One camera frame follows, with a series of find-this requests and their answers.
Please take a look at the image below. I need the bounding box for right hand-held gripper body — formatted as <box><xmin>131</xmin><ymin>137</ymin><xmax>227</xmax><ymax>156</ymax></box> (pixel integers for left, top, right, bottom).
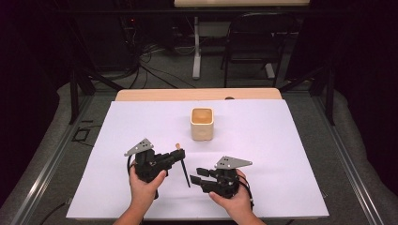
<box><xmin>200</xmin><ymin>156</ymin><xmax>253</xmax><ymax>200</ymax></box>

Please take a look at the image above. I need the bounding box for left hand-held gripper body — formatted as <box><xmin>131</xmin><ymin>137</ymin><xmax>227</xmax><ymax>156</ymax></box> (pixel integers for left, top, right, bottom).
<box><xmin>123</xmin><ymin>138</ymin><xmax>173</xmax><ymax>184</ymax></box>

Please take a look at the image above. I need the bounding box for dark pencil with eraser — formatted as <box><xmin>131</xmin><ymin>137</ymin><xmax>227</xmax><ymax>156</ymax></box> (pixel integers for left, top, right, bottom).
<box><xmin>175</xmin><ymin>142</ymin><xmax>191</xmax><ymax>188</ymax></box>

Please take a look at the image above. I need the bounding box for cream square pen holder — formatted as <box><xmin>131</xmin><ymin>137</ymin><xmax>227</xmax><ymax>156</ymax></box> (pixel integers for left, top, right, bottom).
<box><xmin>190</xmin><ymin>107</ymin><xmax>215</xmax><ymax>142</ymax></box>

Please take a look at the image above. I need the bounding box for person's right hand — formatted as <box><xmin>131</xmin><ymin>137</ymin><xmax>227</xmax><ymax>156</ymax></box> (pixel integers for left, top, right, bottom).
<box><xmin>208</xmin><ymin>168</ymin><xmax>253</xmax><ymax>218</ymax></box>

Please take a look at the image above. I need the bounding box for person's left hand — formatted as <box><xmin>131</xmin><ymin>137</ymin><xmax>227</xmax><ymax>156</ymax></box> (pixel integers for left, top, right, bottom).
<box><xmin>129</xmin><ymin>160</ymin><xmax>168</xmax><ymax>208</ymax></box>

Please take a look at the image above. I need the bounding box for white table mat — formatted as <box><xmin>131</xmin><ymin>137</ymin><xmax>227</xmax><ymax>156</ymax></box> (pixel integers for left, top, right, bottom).
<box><xmin>66</xmin><ymin>98</ymin><xmax>330</xmax><ymax>219</ymax></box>

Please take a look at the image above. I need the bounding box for wooden table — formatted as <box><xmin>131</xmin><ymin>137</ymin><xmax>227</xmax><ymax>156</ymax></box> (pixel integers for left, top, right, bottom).
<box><xmin>115</xmin><ymin>87</ymin><xmax>283</xmax><ymax>102</ymax></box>

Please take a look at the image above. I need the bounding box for white desk leg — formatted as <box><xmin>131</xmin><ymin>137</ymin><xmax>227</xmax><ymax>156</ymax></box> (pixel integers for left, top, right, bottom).
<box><xmin>191</xmin><ymin>16</ymin><xmax>202</xmax><ymax>81</ymax></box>

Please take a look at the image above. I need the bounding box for black metal stand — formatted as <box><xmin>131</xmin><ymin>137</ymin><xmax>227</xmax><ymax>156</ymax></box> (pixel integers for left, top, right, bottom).
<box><xmin>309</xmin><ymin>67</ymin><xmax>336</xmax><ymax>127</ymax></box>
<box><xmin>68</xmin><ymin>67</ymin><xmax>97</xmax><ymax>126</ymax></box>

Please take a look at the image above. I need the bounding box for white desk foot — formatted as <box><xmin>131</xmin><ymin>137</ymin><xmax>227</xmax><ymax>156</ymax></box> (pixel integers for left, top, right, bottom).
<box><xmin>264</xmin><ymin>62</ymin><xmax>276</xmax><ymax>80</ymax></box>

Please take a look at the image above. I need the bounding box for black folding chair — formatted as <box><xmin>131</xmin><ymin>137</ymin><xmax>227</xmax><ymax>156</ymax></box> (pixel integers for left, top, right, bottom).
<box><xmin>220</xmin><ymin>11</ymin><xmax>299</xmax><ymax>89</ymax></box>

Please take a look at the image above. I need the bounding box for light wooden desk top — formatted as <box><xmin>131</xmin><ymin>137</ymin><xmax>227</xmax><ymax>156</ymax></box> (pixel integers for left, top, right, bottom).
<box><xmin>173</xmin><ymin>0</ymin><xmax>311</xmax><ymax>8</ymax></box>

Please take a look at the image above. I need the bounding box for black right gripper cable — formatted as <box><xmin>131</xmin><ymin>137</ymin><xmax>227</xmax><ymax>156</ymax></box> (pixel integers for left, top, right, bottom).
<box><xmin>238</xmin><ymin>174</ymin><xmax>255</xmax><ymax>211</ymax></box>

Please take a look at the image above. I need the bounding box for bundle of black cables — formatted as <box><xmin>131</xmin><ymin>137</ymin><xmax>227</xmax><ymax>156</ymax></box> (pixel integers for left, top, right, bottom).
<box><xmin>120</xmin><ymin>13</ymin><xmax>196</xmax><ymax>90</ymax></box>

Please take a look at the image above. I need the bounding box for aluminium floor rail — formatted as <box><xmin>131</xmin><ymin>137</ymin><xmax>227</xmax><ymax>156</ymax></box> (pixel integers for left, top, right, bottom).
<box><xmin>312</xmin><ymin>93</ymin><xmax>387</xmax><ymax>225</ymax></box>
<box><xmin>10</xmin><ymin>93</ymin><xmax>95</xmax><ymax>225</ymax></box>

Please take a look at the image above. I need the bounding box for black floor cable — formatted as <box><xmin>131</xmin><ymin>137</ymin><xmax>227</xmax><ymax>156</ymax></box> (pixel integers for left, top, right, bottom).
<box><xmin>38</xmin><ymin>201</ymin><xmax>69</xmax><ymax>225</ymax></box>

